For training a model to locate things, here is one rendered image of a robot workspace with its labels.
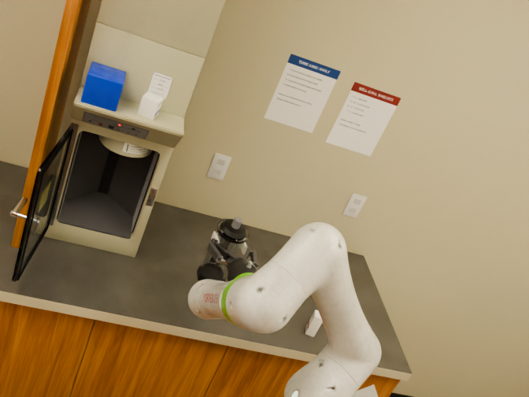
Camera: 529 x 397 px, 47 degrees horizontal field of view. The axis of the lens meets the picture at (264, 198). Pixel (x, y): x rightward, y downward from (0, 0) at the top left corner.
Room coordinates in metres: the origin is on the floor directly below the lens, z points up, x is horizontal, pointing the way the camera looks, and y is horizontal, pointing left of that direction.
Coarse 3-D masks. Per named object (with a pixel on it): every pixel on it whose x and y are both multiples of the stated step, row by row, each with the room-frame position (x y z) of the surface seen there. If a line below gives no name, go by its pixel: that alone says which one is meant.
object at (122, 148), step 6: (102, 138) 1.71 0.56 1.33; (108, 138) 1.70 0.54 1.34; (108, 144) 1.69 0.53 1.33; (114, 144) 1.69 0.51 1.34; (120, 144) 1.69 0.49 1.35; (126, 144) 1.69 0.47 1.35; (114, 150) 1.68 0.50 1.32; (120, 150) 1.68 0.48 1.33; (126, 150) 1.69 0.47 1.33; (132, 150) 1.70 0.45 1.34; (138, 150) 1.71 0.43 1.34; (144, 150) 1.73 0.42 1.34; (150, 150) 1.77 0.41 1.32; (126, 156) 1.68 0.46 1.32; (132, 156) 1.70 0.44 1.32; (138, 156) 1.71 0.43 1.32; (144, 156) 1.73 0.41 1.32
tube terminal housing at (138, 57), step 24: (96, 24) 1.61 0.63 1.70; (96, 48) 1.62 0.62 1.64; (120, 48) 1.64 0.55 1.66; (144, 48) 1.66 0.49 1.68; (168, 48) 1.68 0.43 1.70; (144, 72) 1.67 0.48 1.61; (168, 72) 1.69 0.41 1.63; (192, 72) 1.71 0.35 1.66; (120, 96) 1.65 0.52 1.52; (168, 96) 1.69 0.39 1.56; (72, 120) 1.61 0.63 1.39; (144, 144) 1.69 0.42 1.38; (144, 216) 1.71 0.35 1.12; (72, 240) 1.64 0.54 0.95; (96, 240) 1.67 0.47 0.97; (120, 240) 1.69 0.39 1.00
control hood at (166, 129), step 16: (80, 96) 1.55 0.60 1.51; (80, 112) 1.54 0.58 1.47; (96, 112) 1.53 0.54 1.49; (112, 112) 1.54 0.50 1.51; (128, 112) 1.59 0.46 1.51; (160, 112) 1.68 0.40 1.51; (144, 128) 1.59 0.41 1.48; (160, 128) 1.58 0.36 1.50; (176, 128) 1.62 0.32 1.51; (176, 144) 1.67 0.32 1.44
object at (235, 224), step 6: (222, 222) 1.67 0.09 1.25; (228, 222) 1.68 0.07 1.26; (234, 222) 1.66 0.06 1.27; (240, 222) 1.66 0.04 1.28; (222, 228) 1.64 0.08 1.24; (228, 228) 1.64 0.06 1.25; (234, 228) 1.66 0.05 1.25; (240, 228) 1.67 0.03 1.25; (228, 234) 1.63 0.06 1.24; (234, 234) 1.63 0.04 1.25; (240, 234) 1.65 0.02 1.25; (246, 234) 1.68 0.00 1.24
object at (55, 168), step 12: (48, 156) 1.38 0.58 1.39; (60, 156) 1.51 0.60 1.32; (48, 168) 1.39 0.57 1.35; (60, 168) 1.55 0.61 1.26; (36, 180) 1.30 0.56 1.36; (48, 180) 1.43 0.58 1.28; (48, 192) 1.47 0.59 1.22; (48, 204) 1.51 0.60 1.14; (36, 216) 1.39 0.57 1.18; (48, 216) 1.56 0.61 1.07; (24, 228) 1.30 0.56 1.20; (36, 240) 1.47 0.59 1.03
